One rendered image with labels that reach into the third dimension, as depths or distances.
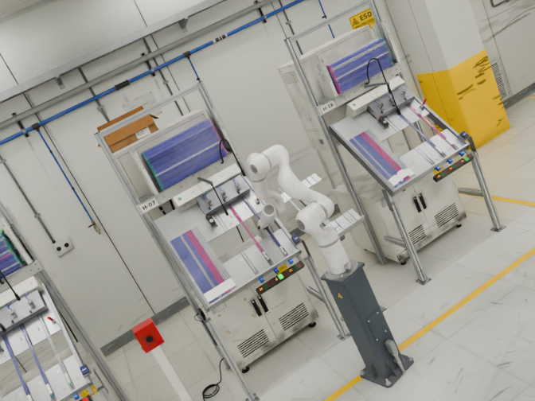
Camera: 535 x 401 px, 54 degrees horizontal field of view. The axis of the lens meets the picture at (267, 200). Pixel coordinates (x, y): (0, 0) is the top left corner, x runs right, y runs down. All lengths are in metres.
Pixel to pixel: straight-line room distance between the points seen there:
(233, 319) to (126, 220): 1.78
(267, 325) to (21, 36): 3.09
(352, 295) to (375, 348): 0.36
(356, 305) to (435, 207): 1.55
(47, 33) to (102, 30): 0.44
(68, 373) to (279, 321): 1.41
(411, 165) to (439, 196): 0.57
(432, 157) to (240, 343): 1.85
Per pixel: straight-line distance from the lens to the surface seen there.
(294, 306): 3.82
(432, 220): 4.28
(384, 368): 3.19
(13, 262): 3.53
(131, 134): 3.80
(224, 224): 3.47
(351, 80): 3.98
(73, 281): 5.12
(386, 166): 3.75
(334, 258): 2.86
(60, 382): 3.36
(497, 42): 6.94
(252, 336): 3.78
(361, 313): 2.99
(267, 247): 3.38
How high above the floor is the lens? 2.02
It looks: 16 degrees down
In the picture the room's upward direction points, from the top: 26 degrees counter-clockwise
